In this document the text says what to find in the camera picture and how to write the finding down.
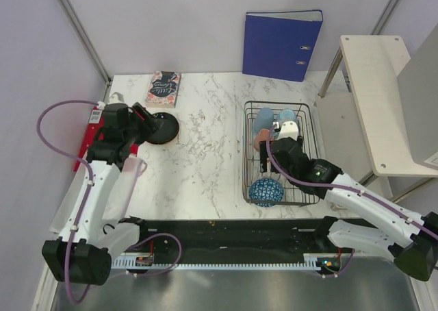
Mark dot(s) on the blue ring binder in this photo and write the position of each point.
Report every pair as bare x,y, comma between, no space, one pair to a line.
279,45

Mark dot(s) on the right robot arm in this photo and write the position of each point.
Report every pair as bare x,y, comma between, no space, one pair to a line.
404,237

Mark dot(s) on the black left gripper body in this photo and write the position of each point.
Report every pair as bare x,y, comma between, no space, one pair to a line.
128,133

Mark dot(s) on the black plate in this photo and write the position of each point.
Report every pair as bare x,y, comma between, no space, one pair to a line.
168,128

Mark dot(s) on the black wire dish rack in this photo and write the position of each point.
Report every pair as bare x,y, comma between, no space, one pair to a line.
294,195

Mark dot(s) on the pink ceramic mug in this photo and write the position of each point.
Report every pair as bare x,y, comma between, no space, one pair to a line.
261,136

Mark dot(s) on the white cable duct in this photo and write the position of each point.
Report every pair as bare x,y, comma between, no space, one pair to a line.
137,263

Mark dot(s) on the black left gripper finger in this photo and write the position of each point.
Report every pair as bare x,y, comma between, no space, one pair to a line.
142,134
143,119

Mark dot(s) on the red folder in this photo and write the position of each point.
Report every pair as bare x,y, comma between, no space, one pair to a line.
95,122

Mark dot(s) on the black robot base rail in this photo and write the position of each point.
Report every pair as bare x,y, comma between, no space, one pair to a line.
233,241

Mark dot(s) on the light blue handled mug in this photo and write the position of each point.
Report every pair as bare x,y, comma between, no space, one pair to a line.
286,115

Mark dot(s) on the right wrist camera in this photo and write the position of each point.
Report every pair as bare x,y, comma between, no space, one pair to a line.
286,129

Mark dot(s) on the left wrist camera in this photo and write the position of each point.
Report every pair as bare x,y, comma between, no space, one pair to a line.
116,97

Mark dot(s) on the paperback book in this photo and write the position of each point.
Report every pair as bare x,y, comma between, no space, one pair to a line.
163,89

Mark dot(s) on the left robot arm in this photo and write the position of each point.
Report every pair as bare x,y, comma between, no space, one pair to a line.
93,227

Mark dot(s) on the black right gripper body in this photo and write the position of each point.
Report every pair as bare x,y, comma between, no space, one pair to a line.
263,155

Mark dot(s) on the white wooden shelf unit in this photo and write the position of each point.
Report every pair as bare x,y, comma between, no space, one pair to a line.
363,129

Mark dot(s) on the blue patterned bowl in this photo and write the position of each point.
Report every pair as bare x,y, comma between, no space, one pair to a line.
266,192

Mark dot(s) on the blue tumbler cup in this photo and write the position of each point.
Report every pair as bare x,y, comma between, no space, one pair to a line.
263,120

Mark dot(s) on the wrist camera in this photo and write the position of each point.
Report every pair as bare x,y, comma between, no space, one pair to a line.
286,129
116,97

